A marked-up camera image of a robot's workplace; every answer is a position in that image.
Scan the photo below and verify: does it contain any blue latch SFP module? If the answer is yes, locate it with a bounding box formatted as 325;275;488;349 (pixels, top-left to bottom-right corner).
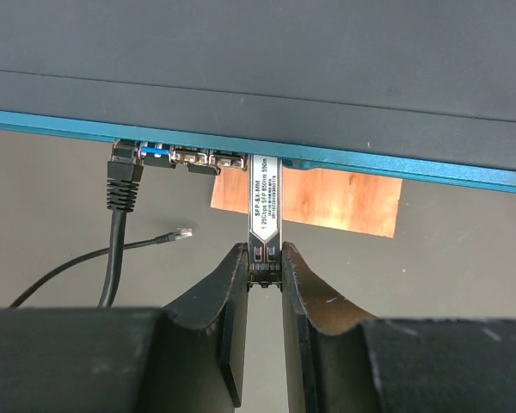
138;142;175;169

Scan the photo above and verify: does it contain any wooden board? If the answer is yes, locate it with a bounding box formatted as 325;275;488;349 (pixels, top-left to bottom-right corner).
211;168;402;237

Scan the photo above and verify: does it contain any inserted SFP module dark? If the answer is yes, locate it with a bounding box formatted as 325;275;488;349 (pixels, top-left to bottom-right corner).
169;145;220;176

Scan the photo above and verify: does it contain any dark blue network switch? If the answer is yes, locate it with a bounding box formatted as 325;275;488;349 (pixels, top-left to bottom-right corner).
0;1;516;193

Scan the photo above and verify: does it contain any black ethernet cable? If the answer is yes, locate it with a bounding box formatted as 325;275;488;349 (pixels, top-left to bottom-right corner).
9;139;194;309

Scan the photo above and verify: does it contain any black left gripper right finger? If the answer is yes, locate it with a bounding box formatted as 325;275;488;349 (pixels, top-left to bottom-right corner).
282;243;516;412

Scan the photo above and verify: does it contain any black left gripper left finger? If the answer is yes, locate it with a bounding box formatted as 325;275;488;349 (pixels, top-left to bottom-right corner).
0;243;248;412

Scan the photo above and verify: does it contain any brown SFP module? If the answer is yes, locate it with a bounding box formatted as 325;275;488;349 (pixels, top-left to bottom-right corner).
209;151;247;170

